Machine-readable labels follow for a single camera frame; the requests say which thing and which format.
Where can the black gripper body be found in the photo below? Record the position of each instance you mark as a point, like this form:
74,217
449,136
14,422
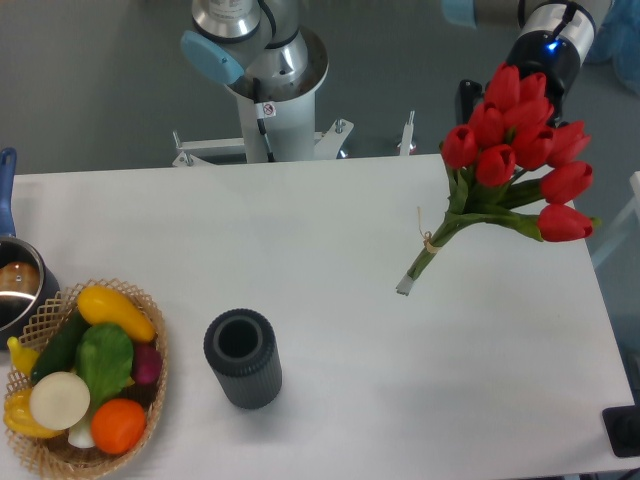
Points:
555,57

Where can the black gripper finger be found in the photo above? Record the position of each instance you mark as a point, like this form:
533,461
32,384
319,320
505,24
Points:
470,93

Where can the red tulip bouquet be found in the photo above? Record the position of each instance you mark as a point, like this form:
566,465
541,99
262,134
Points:
508,165

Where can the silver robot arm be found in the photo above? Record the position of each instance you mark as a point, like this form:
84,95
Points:
555,36

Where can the dark grey ribbed vase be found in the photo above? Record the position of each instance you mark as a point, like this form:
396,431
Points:
241,349

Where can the black device at table edge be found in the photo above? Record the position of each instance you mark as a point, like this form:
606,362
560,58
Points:
622,427

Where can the purple radish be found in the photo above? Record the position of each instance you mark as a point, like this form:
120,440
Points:
147,364

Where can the yellow squash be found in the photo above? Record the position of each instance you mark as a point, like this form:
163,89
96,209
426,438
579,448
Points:
100,305

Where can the green lettuce leaf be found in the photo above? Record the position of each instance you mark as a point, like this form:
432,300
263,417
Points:
104,360

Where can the orange fruit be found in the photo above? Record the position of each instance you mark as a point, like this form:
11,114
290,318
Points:
118,425

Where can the green cucumber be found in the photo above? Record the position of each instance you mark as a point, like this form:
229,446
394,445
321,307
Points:
60,352

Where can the white onion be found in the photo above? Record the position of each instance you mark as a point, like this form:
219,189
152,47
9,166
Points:
59,401

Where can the yellow banana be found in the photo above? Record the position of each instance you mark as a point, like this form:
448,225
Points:
22,358

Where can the woven wicker basket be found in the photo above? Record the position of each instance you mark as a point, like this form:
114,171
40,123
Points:
55,458

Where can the yellow bell pepper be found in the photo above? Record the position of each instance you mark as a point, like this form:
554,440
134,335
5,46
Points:
19,419

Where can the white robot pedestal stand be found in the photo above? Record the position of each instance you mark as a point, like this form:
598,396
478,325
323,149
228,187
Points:
275,100

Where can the blue handled saucepan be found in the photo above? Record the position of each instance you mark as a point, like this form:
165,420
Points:
26,281

